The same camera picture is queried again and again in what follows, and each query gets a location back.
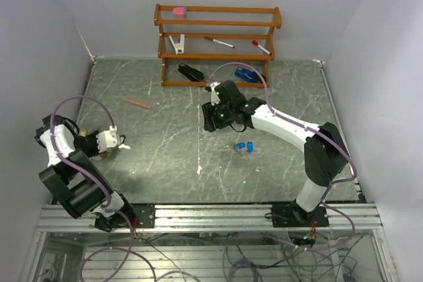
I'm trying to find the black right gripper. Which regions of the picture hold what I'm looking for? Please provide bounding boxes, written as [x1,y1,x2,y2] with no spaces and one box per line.
[202,99,234,132]

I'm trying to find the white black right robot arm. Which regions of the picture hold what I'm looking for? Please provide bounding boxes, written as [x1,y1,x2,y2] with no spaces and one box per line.
[202,81,348,227]

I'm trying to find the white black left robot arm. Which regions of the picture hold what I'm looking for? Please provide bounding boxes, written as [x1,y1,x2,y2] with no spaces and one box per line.
[34,115,138,232]

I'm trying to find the black stapler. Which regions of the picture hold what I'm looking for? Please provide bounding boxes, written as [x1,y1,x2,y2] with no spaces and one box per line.
[178,63,205,82]

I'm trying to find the blue stapler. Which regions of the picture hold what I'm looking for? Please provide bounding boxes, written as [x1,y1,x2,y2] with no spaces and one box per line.
[234,67,266,83]

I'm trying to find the orange pencil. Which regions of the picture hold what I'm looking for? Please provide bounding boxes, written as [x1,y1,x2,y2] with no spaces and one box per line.
[122,98,151,109]

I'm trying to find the red white marker pen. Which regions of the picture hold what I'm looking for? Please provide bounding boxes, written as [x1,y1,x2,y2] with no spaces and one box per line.
[204,36,235,49]

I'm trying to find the white plastic clip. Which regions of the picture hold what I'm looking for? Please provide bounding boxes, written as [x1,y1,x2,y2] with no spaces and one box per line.
[169,34,185,55]

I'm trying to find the red capped white marker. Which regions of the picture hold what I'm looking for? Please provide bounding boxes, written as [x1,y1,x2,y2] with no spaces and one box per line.
[252,40,272,55]

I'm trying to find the pink eraser block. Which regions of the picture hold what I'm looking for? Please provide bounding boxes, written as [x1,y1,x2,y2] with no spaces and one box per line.
[173,7,186,19]

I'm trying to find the brown wooden shelf rack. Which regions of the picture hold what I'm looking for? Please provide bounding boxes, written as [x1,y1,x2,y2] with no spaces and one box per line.
[153,4,282,87]

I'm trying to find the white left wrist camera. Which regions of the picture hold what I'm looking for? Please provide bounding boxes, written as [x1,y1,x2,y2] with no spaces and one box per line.
[96,125,131,153]

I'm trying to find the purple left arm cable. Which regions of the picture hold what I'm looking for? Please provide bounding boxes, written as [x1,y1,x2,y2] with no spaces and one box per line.
[49,95,159,282]

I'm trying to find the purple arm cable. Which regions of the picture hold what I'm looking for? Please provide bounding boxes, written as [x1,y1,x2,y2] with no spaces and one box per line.
[206,62,358,252]
[49,95,159,282]

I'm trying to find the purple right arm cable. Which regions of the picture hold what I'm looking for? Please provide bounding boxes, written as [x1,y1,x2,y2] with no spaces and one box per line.
[206,62,358,252]

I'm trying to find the loose cables under table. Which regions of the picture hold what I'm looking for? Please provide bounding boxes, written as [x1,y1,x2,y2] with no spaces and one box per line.
[132,230,374,282]

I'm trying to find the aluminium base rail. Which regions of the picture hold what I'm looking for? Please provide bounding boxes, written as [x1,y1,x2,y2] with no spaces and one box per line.
[36,203,383,233]

